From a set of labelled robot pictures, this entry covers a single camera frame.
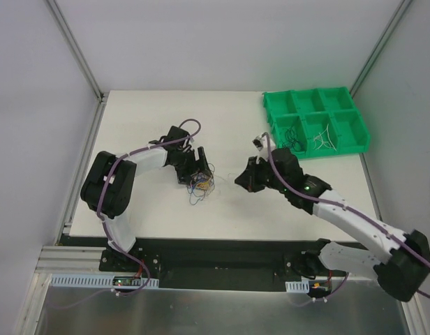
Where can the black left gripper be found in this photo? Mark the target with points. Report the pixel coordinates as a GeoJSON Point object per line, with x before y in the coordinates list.
{"type": "Point", "coordinates": [191, 167]}

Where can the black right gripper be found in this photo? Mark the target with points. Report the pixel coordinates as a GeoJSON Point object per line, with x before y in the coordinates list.
{"type": "Point", "coordinates": [258, 175]}

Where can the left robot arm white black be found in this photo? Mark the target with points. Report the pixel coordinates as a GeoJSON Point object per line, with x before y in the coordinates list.
{"type": "Point", "coordinates": [108, 186]}

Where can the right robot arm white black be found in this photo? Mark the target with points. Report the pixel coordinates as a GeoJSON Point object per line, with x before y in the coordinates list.
{"type": "Point", "coordinates": [397, 260]}

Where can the green compartment bin tray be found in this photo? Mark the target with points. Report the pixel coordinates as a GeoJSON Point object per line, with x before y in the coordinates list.
{"type": "Point", "coordinates": [315, 123]}

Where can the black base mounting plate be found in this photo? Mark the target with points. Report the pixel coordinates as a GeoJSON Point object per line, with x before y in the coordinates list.
{"type": "Point", "coordinates": [207, 264]}

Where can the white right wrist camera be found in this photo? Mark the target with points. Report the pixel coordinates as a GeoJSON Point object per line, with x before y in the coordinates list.
{"type": "Point", "coordinates": [261, 144]}

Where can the right white cable duct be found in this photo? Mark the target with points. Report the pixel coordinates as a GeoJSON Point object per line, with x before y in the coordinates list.
{"type": "Point", "coordinates": [299, 287]}

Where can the white cable duct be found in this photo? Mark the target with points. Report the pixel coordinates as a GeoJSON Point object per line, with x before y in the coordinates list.
{"type": "Point", "coordinates": [102, 281]}
{"type": "Point", "coordinates": [299, 287]}

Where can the left white cable duct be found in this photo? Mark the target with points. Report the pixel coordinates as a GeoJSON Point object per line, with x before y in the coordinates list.
{"type": "Point", "coordinates": [102, 281]}

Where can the aluminium frame post left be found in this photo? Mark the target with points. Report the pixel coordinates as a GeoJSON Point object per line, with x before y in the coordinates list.
{"type": "Point", "coordinates": [75, 49]}

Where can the aluminium frame post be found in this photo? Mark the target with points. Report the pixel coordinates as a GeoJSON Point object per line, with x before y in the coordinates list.
{"type": "Point", "coordinates": [395, 20]}
{"type": "Point", "coordinates": [75, 49]}

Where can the aluminium frame post right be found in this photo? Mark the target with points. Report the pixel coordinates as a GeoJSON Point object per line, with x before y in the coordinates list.
{"type": "Point", "coordinates": [395, 20]}

